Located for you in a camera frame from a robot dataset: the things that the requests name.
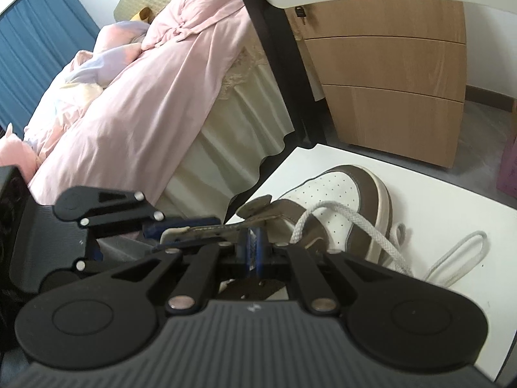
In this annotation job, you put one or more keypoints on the white and brown sneaker shoe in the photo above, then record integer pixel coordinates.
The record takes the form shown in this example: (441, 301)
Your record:
(335, 194)

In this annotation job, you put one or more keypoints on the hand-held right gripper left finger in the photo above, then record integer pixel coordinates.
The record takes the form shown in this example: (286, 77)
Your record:
(244, 250)

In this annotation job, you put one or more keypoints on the pink pillow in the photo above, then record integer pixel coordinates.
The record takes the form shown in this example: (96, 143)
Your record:
(190, 12)

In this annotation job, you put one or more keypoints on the pink bed sheet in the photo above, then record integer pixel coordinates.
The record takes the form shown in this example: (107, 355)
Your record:
(141, 121)

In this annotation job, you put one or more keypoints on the white shoelace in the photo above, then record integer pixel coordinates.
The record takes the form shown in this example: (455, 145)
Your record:
(363, 226)

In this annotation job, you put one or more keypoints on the pink cardboard box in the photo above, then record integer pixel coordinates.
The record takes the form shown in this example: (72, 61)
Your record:
(509, 161)

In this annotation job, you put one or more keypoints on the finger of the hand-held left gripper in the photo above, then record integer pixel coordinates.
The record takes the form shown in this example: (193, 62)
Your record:
(95, 264)
(181, 222)

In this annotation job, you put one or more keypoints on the pink plush toy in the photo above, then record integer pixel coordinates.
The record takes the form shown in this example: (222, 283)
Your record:
(18, 153)

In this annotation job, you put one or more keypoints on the white chair with black frame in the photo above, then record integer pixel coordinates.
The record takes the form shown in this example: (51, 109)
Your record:
(444, 210)

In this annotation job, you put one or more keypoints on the yellow plush toy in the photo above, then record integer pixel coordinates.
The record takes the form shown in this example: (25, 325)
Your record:
(141, 15)

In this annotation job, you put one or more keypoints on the pastel blanket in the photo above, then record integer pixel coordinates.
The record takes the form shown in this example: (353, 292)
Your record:
(101, 56)

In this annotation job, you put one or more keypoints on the wooden drawer cabinet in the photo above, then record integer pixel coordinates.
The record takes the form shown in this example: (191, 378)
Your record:
(383, 89)

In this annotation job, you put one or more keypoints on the cream lace bed skirt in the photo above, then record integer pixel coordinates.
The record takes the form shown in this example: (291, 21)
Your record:
(234, 129)

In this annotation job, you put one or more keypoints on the black cabinet keys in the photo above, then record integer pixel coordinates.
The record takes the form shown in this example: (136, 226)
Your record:
(300, 11)

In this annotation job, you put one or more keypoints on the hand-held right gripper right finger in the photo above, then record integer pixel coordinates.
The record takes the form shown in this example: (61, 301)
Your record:
(261, 256)

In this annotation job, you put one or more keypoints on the blue curtain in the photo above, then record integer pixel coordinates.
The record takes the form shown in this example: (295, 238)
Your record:
(36, 36)

